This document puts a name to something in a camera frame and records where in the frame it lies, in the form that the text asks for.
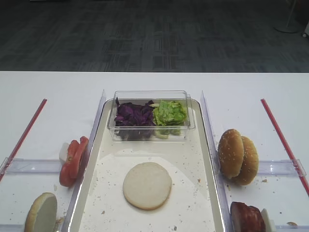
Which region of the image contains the sesame bun top rear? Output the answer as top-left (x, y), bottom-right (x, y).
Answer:
top-left (235, 136), bottom-right (259, 186)

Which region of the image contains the metal baking tray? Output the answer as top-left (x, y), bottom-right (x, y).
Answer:
top-left (62, 100), bottom-right (225, 232)

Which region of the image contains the sesame bun top front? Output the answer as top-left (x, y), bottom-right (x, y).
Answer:
top-left (218, 129), bottom-right (244, 179)

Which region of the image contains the left clear long rail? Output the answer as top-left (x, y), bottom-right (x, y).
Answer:
top-left (60, 91), bottom-right (107, 232)

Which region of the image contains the sesame bun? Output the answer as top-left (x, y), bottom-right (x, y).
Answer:
top-left (218, 129), bottom-right (244, 179)
top-left (235, 136), bottom-right (259, 186)

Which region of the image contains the white meat pusher block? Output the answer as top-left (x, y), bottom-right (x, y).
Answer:
top-left (261, 208), bottom-right (277, 232)

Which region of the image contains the clear tomato holder bracket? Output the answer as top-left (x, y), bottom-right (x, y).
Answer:
top-left (0, 158), bottom-right (62, 174)

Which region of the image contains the left red rail strip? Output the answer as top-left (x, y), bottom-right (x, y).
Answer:
top-left (0, 99), bottom-right (47, 180)

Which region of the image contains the sliced meat patty stack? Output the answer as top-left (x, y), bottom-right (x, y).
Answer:
top-left (230, 202), bottom-right (266, 232)

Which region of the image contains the green lettuce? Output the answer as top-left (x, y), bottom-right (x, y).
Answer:
top-left (153, 100), bottom-right (187, 126)

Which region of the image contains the tomato slice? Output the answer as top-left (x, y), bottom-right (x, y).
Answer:
top-left (59, 140), bottom-right (79, 188)
top-left (70, 136), bottom-right (89, 178)

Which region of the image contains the clear plastic salad container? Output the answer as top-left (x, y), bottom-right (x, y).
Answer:
top-left (107, 90), bottom-right (195, 141)

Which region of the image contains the white tomato pusher block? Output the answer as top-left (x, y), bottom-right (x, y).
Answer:
top-left (59, 143), bottom-right (70, 163)

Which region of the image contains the red rail strip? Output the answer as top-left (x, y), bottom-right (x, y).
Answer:
top-left (260, 99), bottom-right (309, 195)
top-left (0, 99), bottom-right (47, 180)

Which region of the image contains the right red rail strip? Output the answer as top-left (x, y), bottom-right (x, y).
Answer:
top-left (260, 99), bottom-right (309, 195)

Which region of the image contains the tomato slice rear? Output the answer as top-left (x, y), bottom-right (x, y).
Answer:
top-left (70, 136), bottom-right (89, 178)

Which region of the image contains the clear bun holder bracket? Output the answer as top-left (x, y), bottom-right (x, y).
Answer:
top-left (257, 159), bottom-right (307, 177)

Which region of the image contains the clear meat holder bracket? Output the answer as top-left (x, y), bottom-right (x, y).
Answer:
top-left (275, 224), bottom-right (309, 232)

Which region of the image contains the purple cabbage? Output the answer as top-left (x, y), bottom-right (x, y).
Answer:
top-left (114, 98), bottom-right (155, 126)

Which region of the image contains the bun half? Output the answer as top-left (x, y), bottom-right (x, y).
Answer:
top-left (123, 162), bottom-right (172, 210)
top-left (24, 192), bottom-right (57, 232)

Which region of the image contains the tomato slice front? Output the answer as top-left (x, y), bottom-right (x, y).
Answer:
top-left (59, 140), bottom-right (79, 188)

